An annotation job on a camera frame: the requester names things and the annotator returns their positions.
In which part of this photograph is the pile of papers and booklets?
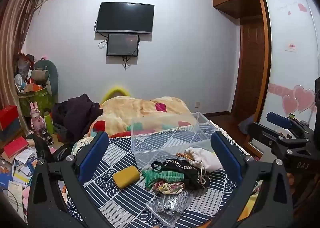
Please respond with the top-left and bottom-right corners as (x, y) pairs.
(0, 144), (38, 220)

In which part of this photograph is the green knitted cloth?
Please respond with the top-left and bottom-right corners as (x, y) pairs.
(142, 168), (186, 190)

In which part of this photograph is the floral patterned cloth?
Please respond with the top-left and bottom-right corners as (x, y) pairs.
(151, 180), (185, 195)

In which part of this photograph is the red box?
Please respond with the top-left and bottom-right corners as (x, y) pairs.
(0, 105), (19, 131)

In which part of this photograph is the green bottle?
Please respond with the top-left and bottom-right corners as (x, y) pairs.
(44, 111), (55, 135)

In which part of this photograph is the large wall television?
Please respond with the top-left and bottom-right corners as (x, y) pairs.
(96, 2), (155, 34)

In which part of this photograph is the small wall monitor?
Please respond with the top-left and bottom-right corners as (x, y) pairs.
(107, 33), (140, 57)

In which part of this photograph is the pink bunny toy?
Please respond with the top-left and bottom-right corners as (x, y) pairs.
(29, 102), (47, 131)

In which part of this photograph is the clear plastic storage box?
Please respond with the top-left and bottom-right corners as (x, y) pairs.
(130, 111), (220, 169)

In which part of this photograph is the grey blue box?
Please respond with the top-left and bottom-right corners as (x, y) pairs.
(0, 118), (22, 141)

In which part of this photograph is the grey green neck pillow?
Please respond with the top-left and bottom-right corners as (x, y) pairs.
(33, 60), (59, 97)

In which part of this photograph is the white drawstring pouch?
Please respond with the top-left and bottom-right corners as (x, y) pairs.
(186, 147), (224, 173)

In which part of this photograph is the dark wooden door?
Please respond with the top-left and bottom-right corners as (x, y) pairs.
(230, 21), (266, 119)

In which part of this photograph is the yellow sponge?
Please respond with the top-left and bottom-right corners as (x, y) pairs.
(112, 165), (141, 190)

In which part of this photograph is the black flashlight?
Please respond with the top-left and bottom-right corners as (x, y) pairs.
(39, 128), (54, 146)

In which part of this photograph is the yellow fuzzy pillow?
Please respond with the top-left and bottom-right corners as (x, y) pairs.
(101, 86), (133, 105)

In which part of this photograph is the black lace garment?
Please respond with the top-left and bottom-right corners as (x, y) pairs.
(151, 158), (211, 191)

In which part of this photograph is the yellow fleece blanket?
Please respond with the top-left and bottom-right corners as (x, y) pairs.
(84, 96), (198, 141)

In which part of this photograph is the green storage box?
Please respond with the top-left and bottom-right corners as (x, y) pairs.
(18, 87), (56, 119)

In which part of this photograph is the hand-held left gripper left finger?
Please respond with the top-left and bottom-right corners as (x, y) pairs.
(27, 131), (109, 228)

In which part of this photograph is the clear bag of silver glitter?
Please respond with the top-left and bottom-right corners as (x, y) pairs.
(145, 190), (193, 224)

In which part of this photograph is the brown braided hair tie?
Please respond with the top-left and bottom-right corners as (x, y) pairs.
(176, 151), (198, 162)

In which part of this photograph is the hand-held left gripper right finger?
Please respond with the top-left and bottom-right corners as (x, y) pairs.
(211, 130), (294, 228)

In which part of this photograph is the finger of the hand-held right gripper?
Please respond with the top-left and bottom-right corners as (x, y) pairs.
(266, 112), (314, 134)
(247, 122), (295, 155)

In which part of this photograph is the small white fan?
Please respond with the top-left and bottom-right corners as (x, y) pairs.
(14, 74), (25, 91)

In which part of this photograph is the red book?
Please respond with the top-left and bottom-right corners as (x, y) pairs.
(3, 136), (29, 158)

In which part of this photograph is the striped brown curtain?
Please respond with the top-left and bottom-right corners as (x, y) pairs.
(0, 0), (48, 109)

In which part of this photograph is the white sliding wardrobe door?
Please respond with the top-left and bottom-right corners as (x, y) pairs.
(258, 0), (320, 129)

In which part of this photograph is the pile of dark clothes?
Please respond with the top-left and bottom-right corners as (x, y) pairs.
(51, 93), (103, 143)

